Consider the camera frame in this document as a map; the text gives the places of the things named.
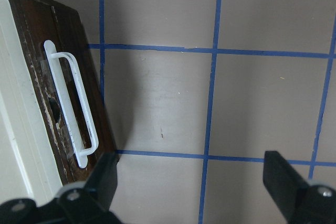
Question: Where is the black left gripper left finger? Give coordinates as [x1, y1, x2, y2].
[1, 153, 119, 223]

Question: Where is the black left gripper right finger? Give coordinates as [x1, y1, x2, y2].
[263, 151, 335, 223]

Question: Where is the white drawer handle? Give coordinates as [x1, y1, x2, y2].
[43, 40, 99, 169]

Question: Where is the dark wooden drawer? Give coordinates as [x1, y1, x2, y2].
[0, 0, 120, 187]

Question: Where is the cream plastic cabinet top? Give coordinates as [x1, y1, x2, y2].
[1, 0, 62, 205]

